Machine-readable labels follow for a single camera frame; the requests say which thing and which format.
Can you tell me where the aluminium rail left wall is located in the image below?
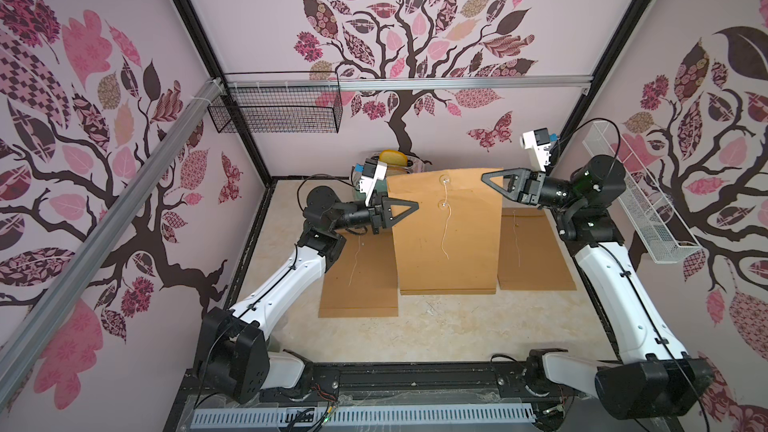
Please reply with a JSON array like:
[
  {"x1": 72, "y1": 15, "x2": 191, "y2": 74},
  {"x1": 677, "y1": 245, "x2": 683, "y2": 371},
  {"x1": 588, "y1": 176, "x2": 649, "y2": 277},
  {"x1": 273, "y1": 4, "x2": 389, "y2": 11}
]
[{"x1": 1, "y1": 78, "x2": 223, "y2": 407}]

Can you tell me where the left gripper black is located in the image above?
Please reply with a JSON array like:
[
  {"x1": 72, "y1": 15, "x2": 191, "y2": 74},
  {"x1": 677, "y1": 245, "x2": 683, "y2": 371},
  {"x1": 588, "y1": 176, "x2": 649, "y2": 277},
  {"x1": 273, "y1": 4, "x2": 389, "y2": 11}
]
[{"x1": 328, "y1": 191, "x2": 416, "y2": 235}]

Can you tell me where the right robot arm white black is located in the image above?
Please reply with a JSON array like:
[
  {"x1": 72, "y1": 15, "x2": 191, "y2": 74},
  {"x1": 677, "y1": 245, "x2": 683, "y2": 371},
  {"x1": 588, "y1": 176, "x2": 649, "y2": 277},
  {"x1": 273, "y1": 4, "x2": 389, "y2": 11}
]
[{"x1": 481, "y1": 155, "x2": 715, "y2": 420}]

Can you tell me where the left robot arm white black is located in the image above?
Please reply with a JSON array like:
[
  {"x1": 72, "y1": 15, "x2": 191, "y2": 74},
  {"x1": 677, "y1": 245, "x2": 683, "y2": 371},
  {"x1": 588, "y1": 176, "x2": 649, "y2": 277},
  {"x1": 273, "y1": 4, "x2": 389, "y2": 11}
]
[{"x1": 194, "y1": 186, "x2": 419, "y2": 404}]

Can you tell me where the white slotted cable duct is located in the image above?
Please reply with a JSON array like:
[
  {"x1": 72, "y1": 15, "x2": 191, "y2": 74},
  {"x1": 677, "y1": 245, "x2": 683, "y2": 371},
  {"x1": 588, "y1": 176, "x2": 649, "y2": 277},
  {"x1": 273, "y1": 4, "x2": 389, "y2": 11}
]
[{"x1": 189, "y1": 403, "x2": 536, "y2": 431}]

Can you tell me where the aluminium rail back wall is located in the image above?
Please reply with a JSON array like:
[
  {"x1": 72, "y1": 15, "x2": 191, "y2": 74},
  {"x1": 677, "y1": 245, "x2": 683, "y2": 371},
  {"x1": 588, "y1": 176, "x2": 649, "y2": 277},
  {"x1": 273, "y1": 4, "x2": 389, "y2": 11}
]
[{"x1": 228, "y1": 75, "x2": 593, "y2": 92}]

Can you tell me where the mint green toaster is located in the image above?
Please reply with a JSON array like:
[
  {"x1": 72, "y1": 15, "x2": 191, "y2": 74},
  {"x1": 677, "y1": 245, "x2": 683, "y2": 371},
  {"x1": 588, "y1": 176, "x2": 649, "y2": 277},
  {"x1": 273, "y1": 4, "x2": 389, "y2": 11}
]
[{"x1": 358, "y1": 156, "x2": 388, "y2": 194}]

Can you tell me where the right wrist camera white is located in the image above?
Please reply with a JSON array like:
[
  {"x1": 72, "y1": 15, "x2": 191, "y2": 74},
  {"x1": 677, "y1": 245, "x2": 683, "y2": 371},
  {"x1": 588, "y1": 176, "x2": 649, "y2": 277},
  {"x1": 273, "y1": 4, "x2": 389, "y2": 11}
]
[{"x1": 520, "y1": 128, "x2": 558, "y2": 172}]

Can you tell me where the brown file bag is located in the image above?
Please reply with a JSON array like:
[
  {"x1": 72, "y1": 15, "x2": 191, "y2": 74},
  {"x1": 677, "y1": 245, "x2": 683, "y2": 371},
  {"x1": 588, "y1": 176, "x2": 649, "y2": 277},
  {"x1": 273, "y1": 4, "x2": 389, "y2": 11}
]
[
  {"x1": 387, "y1": 168, "x2": 502, "y2": 295},
  {"x1": 497, "y1": 208, "x2": 576, "y2": 291},
  {"x1": 318, "y1": 232, "x2": 399, "y2": 318}
]

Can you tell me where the white string of bag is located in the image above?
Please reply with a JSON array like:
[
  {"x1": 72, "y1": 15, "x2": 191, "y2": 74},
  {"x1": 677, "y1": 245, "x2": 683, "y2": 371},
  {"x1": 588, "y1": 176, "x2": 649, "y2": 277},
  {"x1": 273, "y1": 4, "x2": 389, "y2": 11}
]
[{"x1": 439, "y1": 175, "x2": 451, "y2": 262}]

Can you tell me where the black wire basket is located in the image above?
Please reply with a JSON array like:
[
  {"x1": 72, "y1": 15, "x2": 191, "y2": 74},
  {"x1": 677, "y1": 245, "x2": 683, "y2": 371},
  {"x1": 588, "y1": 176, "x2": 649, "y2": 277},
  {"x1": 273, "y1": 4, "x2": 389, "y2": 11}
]
[{"x1": 208, "y1": 69, "x2": 343, "y2": 134}]

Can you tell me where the aluminium rail wall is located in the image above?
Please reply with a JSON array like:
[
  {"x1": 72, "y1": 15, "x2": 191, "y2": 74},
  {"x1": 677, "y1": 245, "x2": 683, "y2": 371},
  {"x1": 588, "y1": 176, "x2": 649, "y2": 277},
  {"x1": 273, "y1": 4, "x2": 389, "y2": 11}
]
[
  {"x1": 1, "y1": 78, "x2": 223, "y2": 407},
  {"x1": 228, "y1": 75, "x2": 593, "y2": 92}
]

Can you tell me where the white wire shelf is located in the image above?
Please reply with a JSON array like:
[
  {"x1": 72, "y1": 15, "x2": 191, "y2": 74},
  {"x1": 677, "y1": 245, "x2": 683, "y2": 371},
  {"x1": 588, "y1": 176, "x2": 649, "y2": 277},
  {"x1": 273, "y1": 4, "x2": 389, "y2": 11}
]
[{"x1": 583, "y1": 120, "x2": 705, "y2": 264}]

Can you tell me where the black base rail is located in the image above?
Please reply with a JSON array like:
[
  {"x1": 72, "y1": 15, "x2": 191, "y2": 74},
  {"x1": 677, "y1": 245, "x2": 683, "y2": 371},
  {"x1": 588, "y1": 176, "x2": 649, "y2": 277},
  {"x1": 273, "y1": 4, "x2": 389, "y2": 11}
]
[{"x1": 163, "y1": 354, "x2": 598, "y2": 431}]

